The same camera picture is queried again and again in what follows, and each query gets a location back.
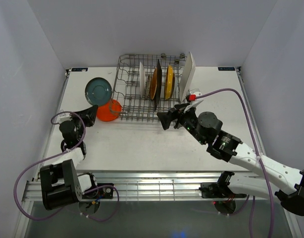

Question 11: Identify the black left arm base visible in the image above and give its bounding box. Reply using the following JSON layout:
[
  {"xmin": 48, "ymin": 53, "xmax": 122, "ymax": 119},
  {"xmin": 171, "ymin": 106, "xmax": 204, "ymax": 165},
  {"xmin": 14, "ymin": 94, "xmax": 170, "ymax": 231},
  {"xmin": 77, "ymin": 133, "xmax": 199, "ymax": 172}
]
[{"xmin": 82, "ymin": 183, "xmax": 114, "ymax": 200}]

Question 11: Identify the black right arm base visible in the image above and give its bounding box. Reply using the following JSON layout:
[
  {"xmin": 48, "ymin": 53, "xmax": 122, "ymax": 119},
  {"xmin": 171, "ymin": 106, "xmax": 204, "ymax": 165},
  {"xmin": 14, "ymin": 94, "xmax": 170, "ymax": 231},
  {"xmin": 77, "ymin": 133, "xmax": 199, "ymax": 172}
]
[{"xmin": 199, "ymin": 182, "xmax": 246, "ymax": 199}]

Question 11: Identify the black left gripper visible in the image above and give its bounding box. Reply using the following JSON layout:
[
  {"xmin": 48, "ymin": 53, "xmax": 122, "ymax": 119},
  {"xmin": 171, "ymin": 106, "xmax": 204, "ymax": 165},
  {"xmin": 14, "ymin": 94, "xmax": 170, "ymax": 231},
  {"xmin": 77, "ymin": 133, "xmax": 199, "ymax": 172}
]
[{"xmin": 70, "ymin": 105, "xmax": 99, "ymax": 141}]

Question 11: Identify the woven bamboo round plate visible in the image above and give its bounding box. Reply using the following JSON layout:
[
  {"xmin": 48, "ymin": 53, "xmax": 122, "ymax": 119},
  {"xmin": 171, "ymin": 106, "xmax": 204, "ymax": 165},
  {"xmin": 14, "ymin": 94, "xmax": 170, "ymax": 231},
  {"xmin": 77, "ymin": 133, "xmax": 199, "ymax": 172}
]
[{"xmin": 150, "ymin": 68, "xmax": 157, "ymax": 100}]

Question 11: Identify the black label back left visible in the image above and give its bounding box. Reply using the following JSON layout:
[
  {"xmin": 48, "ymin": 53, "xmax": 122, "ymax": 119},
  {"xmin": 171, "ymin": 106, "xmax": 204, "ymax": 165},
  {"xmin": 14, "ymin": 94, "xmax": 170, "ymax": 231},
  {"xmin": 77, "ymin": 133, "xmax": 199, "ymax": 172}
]
[{"xmin": 66, "ymin": 67, "xmax": 88, "ymax": 73}]

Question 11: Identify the white plate striped rim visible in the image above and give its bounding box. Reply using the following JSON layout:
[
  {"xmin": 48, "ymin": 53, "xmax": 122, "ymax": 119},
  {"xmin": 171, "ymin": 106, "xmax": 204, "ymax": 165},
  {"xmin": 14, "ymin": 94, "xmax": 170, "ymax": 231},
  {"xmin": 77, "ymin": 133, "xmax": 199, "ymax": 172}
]
[{"xmin": 139, "ymin": 62, "xmax": 146, "ymax": 98}]

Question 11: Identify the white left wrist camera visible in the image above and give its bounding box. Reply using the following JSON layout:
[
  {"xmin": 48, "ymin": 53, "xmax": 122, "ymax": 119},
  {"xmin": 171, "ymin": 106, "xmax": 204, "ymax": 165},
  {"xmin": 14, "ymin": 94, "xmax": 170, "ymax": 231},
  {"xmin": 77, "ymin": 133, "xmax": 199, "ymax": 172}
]
[{"xmin": 55, "ymin": 111, "xmax": 71, "ymax": 124}]

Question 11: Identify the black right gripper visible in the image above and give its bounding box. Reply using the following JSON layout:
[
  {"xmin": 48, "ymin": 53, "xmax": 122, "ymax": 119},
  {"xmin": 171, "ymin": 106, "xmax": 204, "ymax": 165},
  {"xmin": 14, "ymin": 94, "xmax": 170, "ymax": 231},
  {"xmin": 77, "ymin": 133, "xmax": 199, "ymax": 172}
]
[{"xmin": 156, "ymin": 103, "xmax": 206, "ymax": 146}]

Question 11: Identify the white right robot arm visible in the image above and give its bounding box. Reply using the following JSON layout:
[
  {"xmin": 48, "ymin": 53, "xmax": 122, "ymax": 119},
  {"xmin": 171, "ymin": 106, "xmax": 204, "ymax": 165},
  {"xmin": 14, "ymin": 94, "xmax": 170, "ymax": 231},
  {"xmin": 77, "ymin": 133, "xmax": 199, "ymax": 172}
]
[{"xmin": 157, "ymin": 104, "xmax": 304, "ymax": 216}]

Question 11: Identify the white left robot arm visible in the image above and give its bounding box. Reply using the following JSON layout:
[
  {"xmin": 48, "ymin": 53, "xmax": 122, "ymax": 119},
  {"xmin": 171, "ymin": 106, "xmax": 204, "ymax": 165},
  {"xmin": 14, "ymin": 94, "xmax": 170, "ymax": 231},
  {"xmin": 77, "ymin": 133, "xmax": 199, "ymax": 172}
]
[{"xmin": 40, "ymin": 105, "xmax": 99, "ymax": 210}]

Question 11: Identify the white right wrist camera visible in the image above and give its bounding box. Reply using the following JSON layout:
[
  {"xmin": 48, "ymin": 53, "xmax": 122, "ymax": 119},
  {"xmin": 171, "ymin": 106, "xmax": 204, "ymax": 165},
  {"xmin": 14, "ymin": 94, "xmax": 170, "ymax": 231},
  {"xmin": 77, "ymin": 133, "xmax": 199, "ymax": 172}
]
[{"xmin": 184, "ymin": 88, "xmax": 203, "ymax": 113}]

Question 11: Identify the black xdof label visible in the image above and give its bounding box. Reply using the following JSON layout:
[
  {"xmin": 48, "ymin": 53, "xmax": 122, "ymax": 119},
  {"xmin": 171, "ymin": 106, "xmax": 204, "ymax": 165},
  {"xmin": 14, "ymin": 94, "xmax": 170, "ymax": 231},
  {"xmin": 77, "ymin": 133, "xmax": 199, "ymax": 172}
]
[{"xmin": 218, "ymin": 67, "xmax": 236, "ymax": 71}]

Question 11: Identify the speckled beige oval plate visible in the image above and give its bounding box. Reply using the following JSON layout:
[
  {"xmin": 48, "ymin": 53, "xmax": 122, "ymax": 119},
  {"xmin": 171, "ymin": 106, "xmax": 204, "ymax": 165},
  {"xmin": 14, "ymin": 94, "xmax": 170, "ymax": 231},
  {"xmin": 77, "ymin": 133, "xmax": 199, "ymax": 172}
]
[{"xmin": 145, "ymin": 75, "xmax": 152, "ymax": 99}]

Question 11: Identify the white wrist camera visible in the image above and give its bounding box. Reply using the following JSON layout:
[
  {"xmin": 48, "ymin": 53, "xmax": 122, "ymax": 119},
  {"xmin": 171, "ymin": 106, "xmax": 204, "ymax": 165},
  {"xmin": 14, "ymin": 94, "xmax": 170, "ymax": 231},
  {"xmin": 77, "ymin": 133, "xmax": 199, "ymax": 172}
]
[
  {"xmin": 184, "ymin": 88, "xmax": 203, "ymax": 113},
  {"xmin": 55, "ymin": 111, "xmax": 71, "ymax": 124}
]

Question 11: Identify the yellow polka dot plate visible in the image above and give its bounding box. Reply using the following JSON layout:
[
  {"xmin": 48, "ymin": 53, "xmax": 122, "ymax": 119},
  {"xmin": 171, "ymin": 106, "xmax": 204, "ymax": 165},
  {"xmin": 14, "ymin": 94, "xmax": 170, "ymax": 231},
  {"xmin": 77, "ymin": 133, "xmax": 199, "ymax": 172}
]
[{"xmin": 164, "ymin": 65, "xmax": 175, "ymax": 100}]

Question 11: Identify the grey wire dish rack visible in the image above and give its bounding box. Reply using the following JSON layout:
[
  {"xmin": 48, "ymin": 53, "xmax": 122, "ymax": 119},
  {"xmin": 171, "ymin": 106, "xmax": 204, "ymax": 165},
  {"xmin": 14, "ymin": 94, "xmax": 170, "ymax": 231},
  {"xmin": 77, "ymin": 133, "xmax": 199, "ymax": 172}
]
[{"xmin": 112, "ymin": 53, "xmax": 187, "ymax": 123}]

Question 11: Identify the white rectangular plate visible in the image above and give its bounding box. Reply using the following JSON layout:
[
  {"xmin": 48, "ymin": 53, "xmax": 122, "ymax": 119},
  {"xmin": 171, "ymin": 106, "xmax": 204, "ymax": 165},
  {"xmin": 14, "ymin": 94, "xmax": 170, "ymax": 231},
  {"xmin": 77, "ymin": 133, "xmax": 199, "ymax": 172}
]
[{"xmin": 179, "ymin": 52, "xmax": 196, "ymax": 102}]

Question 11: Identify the green square glazed plate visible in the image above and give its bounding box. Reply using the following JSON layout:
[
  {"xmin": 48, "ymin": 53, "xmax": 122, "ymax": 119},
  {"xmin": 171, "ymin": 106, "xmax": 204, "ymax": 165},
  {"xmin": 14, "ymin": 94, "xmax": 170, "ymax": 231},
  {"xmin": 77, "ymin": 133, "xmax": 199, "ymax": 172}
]
[{"xmin": 154, "ymin": 60, "xmax": 162, "ymax": 111}]

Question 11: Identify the orange round plate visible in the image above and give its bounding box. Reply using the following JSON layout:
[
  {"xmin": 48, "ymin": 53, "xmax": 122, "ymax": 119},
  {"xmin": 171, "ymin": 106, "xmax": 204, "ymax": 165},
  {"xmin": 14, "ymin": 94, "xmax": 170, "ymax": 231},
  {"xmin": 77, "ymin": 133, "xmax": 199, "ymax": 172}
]
[{"xmin": 97, "ymin": 99, "xmax": 122, "ymax": 122}]

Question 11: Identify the dark teal round plate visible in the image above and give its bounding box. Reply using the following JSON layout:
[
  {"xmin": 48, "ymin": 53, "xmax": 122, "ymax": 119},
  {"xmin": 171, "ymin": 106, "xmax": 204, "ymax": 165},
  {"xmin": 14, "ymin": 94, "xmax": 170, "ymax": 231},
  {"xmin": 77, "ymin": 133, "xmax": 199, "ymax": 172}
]
[{"xmin": 85, "ymin": 77, "xmax": 112, "ymax": 107}]

